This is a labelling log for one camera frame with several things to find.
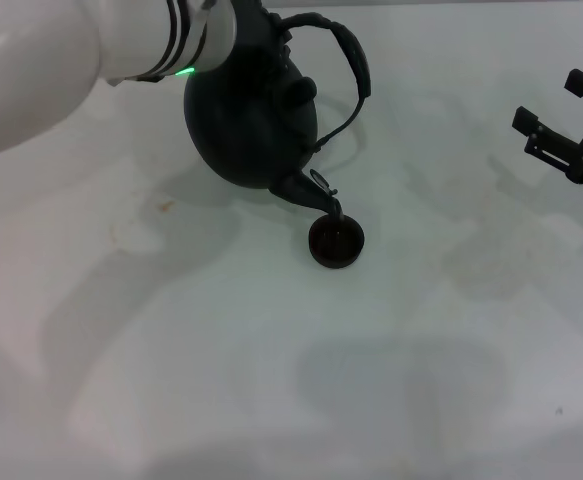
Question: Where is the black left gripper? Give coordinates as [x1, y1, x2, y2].
[223, 0, 296, 72]

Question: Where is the small dark brown teacup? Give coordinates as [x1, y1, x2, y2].
[308, 213, 366, 270]

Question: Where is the black round teapot with handle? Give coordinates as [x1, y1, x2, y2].
[182, 12, 373, 229]

